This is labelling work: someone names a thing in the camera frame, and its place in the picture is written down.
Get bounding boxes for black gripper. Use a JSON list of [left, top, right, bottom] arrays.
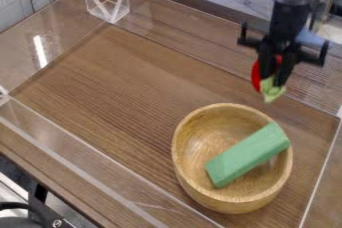
[[238, 22, 330, 87]]

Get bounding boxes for red plush strawberry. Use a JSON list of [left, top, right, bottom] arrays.
[[251, 61, 286, 103]]

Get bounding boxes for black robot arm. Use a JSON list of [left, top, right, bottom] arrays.
[[238, 0, 330, 92]]

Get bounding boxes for green rectangular block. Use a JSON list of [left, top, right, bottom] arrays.
[[204, 122, 290, 189]]

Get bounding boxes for wooden bowl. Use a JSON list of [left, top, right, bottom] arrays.
[[171, 103, 292, 214]]

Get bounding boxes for clear acrylic tray walls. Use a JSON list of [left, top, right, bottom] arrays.
[[0, 0, 342, 228]]

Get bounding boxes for clear acrylic corner bracket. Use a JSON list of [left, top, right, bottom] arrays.
[[84, 0, 129, 24]]

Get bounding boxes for black table frame bracket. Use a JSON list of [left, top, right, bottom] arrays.
[[0, 181, 77, 228]]

